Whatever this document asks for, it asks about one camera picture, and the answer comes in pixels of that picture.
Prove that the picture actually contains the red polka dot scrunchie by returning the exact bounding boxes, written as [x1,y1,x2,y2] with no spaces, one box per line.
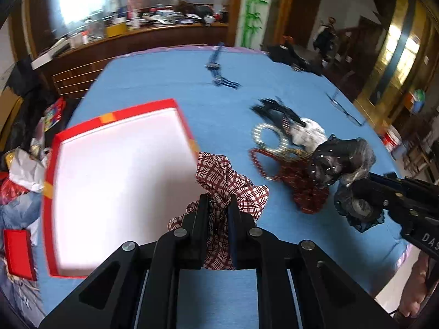
[279,158,330,215]

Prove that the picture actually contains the red white plaid scrunchie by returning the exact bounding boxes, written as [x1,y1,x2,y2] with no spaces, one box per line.
[167,152,269,270]

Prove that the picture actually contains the dark framed eyeglasses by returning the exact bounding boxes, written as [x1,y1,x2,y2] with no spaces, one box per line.
[326,91,366,127]

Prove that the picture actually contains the red gift box lid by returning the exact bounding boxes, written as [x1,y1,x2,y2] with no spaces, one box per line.
[42,99,202,278]

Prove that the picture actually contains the black bag on bed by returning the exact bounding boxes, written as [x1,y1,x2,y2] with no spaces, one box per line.
[267,42,322,76]

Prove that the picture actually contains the dark wooden door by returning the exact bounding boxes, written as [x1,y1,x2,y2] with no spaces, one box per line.
[284,0,321,48]

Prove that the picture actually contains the white black-dotted scrunchie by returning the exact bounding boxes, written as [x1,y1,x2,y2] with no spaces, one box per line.
[290,117,328,153]

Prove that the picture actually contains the red bead bracelet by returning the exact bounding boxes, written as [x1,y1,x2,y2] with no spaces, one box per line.
[248,148,286,181]

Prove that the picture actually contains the grey black organza scrunchie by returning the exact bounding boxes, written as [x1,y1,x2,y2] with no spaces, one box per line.
[308,134,385,232]

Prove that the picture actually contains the bamboo wall painting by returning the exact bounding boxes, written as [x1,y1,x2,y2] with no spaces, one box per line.
[239,0,269,49]

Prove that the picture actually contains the black hair claw clip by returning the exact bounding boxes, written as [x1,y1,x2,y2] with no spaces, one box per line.
[250,98,306,136]

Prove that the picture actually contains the white red paint bucket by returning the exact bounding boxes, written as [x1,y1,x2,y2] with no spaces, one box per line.
[382,126,402,152]

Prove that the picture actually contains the blue bed cover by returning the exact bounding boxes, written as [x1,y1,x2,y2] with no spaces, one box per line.
[43,48,408,328]

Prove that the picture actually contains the small red box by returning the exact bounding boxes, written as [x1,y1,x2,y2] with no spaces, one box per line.
[3,229,37,282]

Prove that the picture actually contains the person's right hand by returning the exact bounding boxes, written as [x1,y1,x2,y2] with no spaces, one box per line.
[396,252,438,318]

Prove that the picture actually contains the wooden counter shelf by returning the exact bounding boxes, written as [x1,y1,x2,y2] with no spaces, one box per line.
[30,21,230,98]

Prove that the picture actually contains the white pearl bracelet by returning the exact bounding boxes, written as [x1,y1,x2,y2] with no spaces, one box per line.
[252,122,289,155]

